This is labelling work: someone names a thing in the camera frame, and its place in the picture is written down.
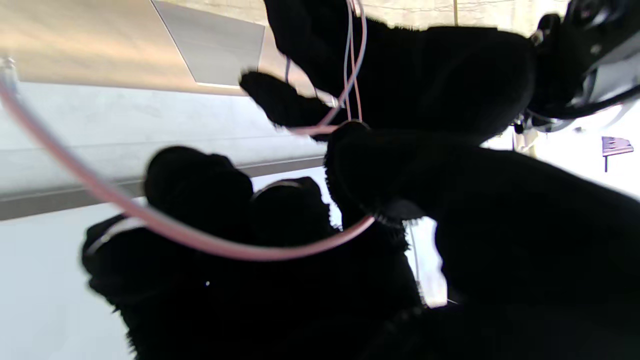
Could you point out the purple sign stand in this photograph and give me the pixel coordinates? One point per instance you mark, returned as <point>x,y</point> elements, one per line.
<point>617,145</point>

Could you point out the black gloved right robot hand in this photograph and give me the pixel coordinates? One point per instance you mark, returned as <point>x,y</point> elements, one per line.
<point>500,250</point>

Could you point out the brown conference table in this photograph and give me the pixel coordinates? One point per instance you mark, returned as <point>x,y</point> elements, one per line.
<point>75,45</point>

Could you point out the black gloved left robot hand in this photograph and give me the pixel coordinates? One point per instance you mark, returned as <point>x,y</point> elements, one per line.
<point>440,80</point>

